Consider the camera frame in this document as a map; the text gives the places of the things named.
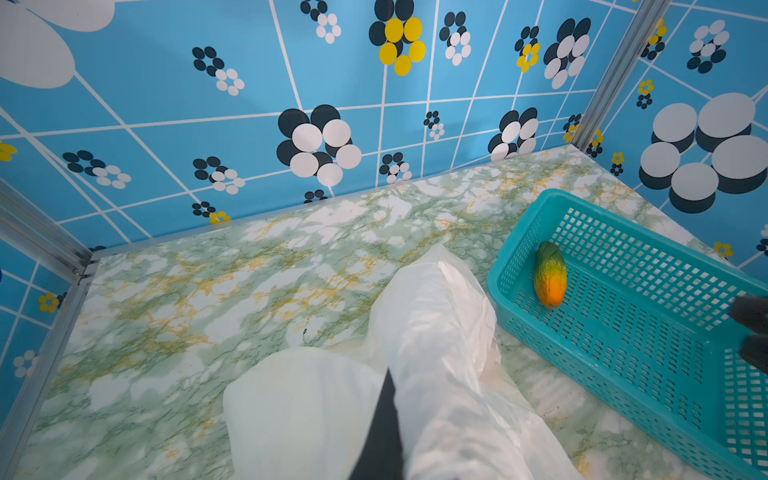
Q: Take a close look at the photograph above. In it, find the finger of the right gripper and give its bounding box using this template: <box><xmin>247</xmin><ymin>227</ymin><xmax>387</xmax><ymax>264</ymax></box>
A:
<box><xmin>728</xmin><ymin>296</ymin><xmax>768</xmax><ymax>334</ymax></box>
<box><xmin>739</xmin><ymin>334</ymin><xmax>768</xmax><ymax>375</ymax></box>

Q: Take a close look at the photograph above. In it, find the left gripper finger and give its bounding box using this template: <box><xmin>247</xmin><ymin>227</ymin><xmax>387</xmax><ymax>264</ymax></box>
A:
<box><xmin>349</xmin><ymin>371</ymin><xmax>404</xmax><ymax>480</ymax></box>

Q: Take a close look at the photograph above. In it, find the white plastic bag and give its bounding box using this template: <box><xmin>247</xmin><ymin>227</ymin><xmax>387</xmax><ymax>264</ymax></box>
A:
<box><xmin>223</xmin><ymin>245</ymin><xmax>578</xmax><ymax>479</ymax></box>

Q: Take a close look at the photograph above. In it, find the teal plastic basket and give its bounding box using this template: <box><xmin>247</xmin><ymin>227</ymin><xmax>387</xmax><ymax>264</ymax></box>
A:
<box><xmin>488</xmin><ymin>189</ymin><xmax>767</xmax><ymax>479</ymax></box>

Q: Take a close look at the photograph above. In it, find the green orange papaya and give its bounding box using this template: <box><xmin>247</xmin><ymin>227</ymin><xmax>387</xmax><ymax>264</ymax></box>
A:
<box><xmin>533</xmin><ymin>241</ymin><xmax>568</xmax><ymax>309</ymax></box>

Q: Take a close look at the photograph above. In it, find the right aluminium corner post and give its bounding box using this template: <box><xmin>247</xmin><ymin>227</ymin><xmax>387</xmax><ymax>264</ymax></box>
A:
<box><xmin>571</xmin><ymin>0</ymin><xmax>671</xmax><ymax>150</ymax></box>

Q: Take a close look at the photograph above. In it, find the aluminium corner post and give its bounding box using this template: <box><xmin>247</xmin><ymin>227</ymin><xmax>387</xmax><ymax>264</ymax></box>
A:
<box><xmin>1</xmin><ymin>180</ymin><xmax>98</xmax><ymax>284</ymax></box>
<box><xmin>571</xmin><ymin>0</ymin><xmax>671</xmax><ymax>150</ymax></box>

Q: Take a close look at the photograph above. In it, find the left aluminium corner post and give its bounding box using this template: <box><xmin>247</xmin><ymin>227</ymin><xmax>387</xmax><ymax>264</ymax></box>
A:
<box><xmin>1</xmin><ymin>180</ymin><xmax>98</xmax><ymax>284</ymax></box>

